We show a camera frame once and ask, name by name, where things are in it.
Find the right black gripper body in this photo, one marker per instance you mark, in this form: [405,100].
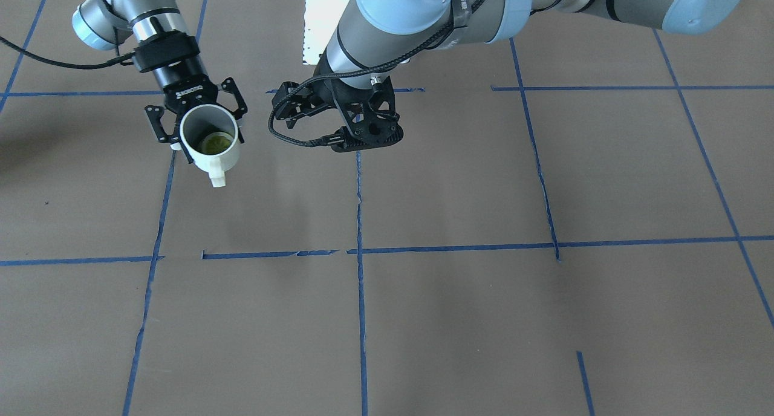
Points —
[179,81]

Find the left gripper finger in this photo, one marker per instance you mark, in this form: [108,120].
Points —
[292,102]

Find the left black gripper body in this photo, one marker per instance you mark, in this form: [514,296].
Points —
[330,95]

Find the white ribbed HOME mug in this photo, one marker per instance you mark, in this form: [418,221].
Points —
[195,125]

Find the yellow lemon slice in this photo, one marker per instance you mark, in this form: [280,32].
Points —
[215,143]

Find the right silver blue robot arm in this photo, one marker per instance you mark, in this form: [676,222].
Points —
[105,24]

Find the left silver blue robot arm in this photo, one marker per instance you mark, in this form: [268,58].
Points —
[372,37]

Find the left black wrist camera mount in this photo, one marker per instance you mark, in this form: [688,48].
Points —
[374,120]

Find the white pillar with base plate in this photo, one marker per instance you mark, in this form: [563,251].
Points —
[323,23]

